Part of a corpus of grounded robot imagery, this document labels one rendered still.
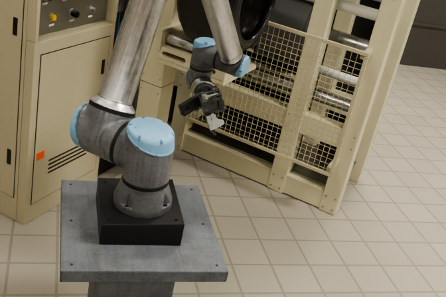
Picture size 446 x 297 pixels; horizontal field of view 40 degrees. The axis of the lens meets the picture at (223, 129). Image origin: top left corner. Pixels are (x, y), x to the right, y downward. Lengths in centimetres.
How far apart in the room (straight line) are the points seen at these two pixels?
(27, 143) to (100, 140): 93
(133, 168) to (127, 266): 29
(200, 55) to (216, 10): 37
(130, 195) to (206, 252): 30
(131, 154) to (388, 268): 181
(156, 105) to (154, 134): 128
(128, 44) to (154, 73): 118
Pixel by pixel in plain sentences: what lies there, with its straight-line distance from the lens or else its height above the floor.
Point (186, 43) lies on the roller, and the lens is 285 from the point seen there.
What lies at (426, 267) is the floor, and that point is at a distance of 342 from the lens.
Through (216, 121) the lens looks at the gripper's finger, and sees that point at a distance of 225.
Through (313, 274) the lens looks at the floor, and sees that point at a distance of 305.
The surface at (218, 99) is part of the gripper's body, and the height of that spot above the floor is 93.
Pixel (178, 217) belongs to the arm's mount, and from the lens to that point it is 196.
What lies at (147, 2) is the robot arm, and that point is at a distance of 191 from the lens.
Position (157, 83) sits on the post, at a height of 63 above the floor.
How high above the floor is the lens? 177
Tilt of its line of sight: 25 degrees down
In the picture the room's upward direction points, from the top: 12 degrees clockwise
